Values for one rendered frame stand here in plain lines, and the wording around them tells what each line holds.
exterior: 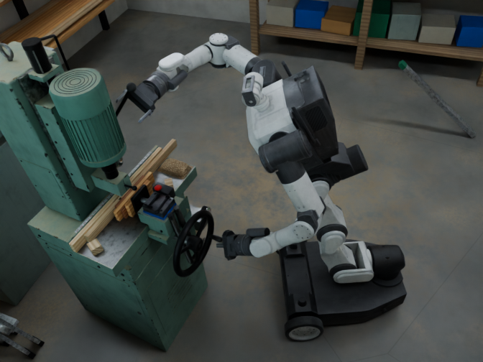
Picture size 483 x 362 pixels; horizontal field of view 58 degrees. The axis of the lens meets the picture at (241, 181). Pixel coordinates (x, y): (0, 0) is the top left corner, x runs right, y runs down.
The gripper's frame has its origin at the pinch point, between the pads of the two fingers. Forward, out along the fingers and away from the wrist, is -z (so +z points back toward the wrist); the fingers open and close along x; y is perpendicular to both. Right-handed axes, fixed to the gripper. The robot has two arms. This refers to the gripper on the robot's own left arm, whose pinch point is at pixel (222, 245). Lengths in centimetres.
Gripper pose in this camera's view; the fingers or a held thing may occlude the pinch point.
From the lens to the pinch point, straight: 186.8
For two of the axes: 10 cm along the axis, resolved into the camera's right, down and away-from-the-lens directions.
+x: -1.3, -9.9, 0.1
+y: -6.6, 0.8, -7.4
